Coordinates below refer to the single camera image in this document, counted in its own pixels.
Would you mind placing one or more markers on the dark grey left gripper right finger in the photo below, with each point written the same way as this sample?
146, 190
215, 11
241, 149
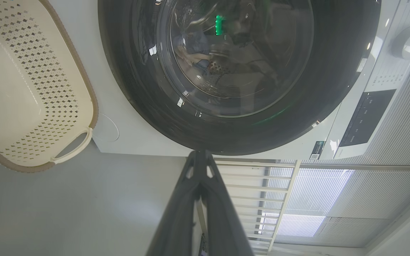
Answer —
226, 224

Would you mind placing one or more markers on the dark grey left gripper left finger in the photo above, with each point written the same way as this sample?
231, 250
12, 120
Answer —
176, 220

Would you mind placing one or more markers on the dark round washer door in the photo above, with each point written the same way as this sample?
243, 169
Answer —
137, 89

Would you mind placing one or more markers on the blue cartoon print garment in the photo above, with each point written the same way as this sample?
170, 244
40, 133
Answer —
190, 58
197, 42

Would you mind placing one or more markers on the white front-load washing machine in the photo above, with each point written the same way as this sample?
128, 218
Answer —
119, 89

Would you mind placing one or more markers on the white metal railing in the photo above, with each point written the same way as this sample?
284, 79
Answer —
283, 199

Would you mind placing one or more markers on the cream perforated laundry basket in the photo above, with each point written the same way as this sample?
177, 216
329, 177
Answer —
20, 106

